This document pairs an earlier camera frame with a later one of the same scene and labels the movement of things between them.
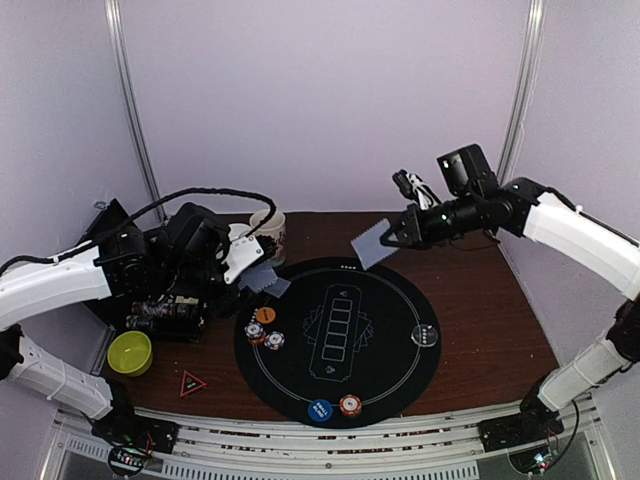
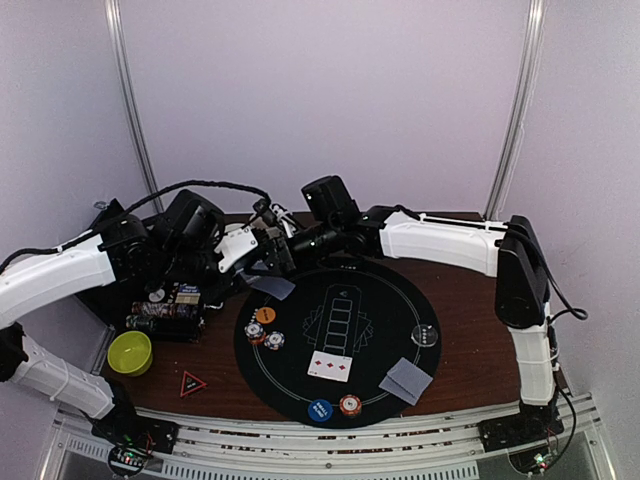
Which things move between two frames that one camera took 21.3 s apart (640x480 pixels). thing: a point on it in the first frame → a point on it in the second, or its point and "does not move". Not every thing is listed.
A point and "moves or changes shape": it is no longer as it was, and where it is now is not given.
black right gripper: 409,228 → 282,251
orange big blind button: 265,315 does not move
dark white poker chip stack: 274,340 does not move
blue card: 369,246 moves or changes shape
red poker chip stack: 350,405 does not move
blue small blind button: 320,410 does not move
